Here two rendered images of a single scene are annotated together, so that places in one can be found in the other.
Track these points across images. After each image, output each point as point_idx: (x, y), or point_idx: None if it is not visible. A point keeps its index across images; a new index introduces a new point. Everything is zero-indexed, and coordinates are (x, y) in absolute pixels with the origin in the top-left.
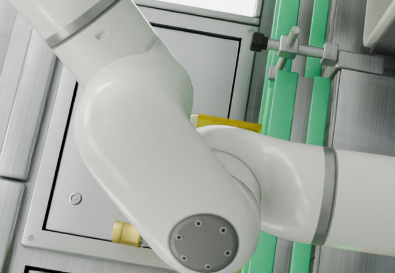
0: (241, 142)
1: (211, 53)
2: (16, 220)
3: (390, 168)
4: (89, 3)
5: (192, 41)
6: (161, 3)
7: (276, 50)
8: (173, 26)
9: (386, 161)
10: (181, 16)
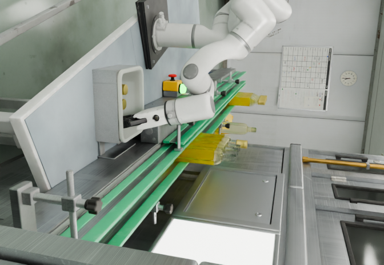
0: (215, 29)
1: (200, 210)
2: (288, 180)
3: (180, 25)
4: None
5: (211, 214)
6: (228, 225)
7: None
8: (222, 217)
9: (180, 27)
10: (216, 220)
